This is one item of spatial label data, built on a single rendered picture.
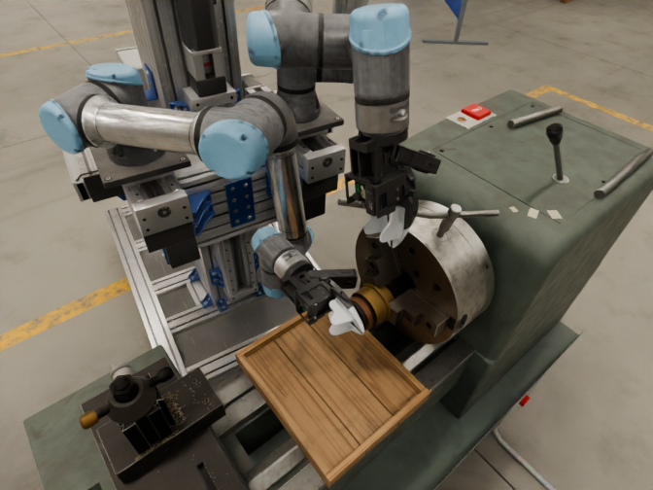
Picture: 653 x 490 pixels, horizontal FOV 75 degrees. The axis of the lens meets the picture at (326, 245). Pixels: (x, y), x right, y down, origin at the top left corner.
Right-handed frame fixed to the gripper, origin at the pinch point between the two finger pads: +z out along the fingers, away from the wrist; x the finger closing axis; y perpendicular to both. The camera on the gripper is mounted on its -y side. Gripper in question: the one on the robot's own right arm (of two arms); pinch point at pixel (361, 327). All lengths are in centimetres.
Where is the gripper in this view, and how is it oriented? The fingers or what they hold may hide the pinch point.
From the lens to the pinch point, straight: 89.8
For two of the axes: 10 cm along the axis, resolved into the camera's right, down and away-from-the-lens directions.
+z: 6.2, 5.7, -5.5
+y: -7.9, 4.1, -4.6
